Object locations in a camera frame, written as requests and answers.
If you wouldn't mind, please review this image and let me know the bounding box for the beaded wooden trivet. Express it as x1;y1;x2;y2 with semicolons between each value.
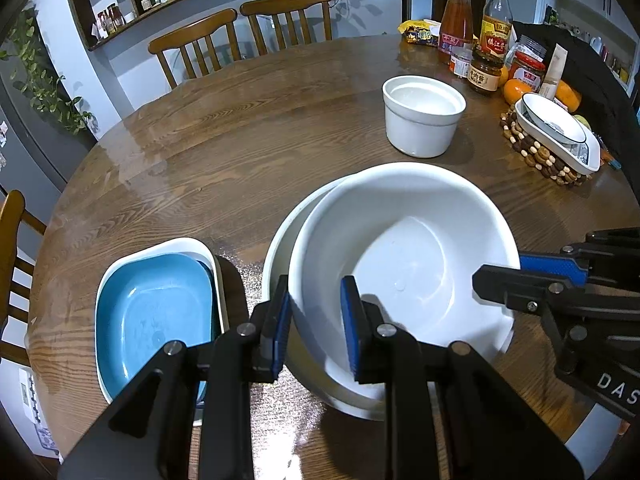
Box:
500;107;593;188

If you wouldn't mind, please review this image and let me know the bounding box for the white straight-sided bowl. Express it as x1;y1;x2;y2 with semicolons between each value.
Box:
382;75;467;158

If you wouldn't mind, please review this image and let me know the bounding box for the wooden wall shelf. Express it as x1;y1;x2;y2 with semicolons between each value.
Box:
62;0;331;51

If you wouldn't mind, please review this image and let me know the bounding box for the white box with green label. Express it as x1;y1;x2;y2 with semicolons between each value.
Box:
19;367;46;426

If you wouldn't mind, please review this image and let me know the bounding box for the teal square dish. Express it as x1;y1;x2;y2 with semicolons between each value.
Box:
96;253;217;406

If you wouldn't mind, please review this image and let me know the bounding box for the small blue-patterned square plate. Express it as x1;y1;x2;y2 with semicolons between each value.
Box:
175;251;221;336

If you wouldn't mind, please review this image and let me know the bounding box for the small white-capped jar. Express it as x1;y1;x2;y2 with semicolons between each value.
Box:
449;50;473;78

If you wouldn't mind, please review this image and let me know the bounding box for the wooden chair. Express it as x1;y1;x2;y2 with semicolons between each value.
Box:
148;8;240;90
0;190;48;366
240;0;334;56

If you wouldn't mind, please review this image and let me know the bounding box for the yellow-capped vinegar bottle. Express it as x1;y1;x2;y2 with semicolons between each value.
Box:
479;0;515;58

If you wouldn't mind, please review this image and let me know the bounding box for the medium white bowl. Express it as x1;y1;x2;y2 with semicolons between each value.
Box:
288;162;522;401

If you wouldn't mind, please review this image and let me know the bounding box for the brown sauce jar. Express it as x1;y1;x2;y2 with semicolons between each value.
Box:
467;55;503;93

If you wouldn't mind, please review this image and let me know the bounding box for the blue-patterned rectangular dish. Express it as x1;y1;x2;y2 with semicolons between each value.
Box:
515;105;602;176

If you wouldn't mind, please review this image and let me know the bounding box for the large blue-patterned square plate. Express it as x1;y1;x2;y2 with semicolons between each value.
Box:
95;237;230;403

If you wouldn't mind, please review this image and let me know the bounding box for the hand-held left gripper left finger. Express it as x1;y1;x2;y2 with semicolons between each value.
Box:
59;275;292;480

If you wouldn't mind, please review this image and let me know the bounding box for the pile of floor boxes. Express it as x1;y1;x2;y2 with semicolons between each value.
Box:
32;422;63;461

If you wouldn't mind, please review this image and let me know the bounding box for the red sauce bottle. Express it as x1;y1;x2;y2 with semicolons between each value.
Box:
439;0;475;56

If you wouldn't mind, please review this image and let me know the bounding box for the silver foil packet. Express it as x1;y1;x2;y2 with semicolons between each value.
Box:
515;34;548;61

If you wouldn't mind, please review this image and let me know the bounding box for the black bag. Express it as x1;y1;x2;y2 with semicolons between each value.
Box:
512;20;640;171

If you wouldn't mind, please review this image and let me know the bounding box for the grey refrigerator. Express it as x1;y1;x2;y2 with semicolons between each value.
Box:
0;72;68;201

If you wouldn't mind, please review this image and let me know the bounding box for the red-lidded chili jar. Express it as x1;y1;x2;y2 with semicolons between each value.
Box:
510;50;547;93

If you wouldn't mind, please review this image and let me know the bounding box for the white tube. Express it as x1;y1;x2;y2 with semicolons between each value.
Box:
539;42;568;101

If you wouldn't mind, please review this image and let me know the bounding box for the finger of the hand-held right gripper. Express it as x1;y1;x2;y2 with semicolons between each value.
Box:
472;263;640;319
518;228;640;287

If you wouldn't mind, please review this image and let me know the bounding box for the large white bowl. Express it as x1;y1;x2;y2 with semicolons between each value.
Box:
261;175;516;421

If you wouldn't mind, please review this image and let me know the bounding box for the yellow snack packet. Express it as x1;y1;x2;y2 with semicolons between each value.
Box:
397;19;443;47

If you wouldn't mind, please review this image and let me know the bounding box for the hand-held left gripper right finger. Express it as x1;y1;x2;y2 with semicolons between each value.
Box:
340;275;586;480

